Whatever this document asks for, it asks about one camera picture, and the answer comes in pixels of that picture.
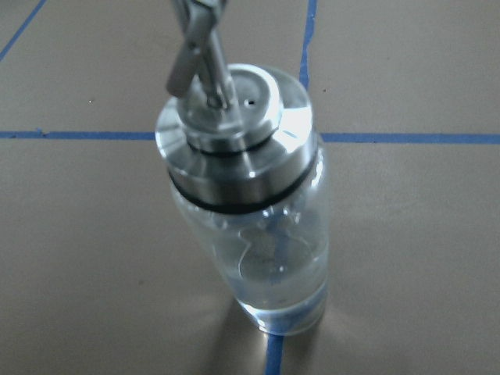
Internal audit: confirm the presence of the glass sauce bottle steel spout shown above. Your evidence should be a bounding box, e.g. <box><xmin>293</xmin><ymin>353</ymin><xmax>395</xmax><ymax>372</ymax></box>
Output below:
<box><xmin>155</xmin><ymin>1</ymin><xmax>330</xmax><ymax>336</ymax></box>

